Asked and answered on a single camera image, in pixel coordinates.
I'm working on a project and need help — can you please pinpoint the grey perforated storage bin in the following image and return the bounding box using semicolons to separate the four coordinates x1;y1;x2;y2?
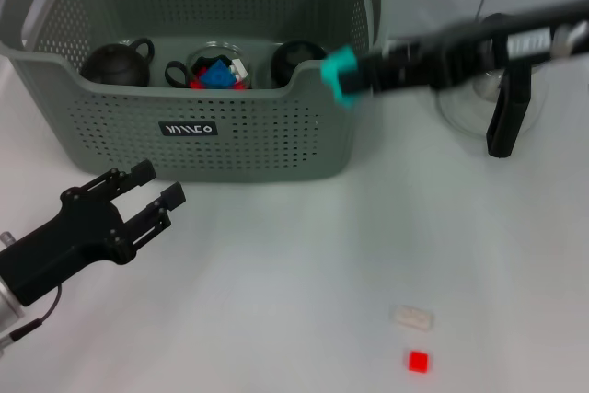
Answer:
0;0;392;185

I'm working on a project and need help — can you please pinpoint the glass teapot black handle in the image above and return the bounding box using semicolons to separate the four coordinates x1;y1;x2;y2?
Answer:
435;13;553;159

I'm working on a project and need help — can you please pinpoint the teal square toy plate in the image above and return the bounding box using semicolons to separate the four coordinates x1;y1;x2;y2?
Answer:
320;45;365;111

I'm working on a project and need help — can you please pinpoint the red square toy brick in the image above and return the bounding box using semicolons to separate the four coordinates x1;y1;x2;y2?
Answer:
403;350;434;374

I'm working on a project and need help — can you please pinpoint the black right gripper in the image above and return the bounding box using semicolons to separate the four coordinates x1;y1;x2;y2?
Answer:
340;0;589;98

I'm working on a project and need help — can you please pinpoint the black clay teapot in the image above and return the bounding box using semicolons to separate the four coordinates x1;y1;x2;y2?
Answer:
80;37;156;87

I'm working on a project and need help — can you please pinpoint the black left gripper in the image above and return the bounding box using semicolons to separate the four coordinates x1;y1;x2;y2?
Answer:
0;159;187;307

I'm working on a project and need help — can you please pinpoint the blue square toy plate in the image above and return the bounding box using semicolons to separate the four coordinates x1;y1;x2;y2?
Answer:
202;61;234;89

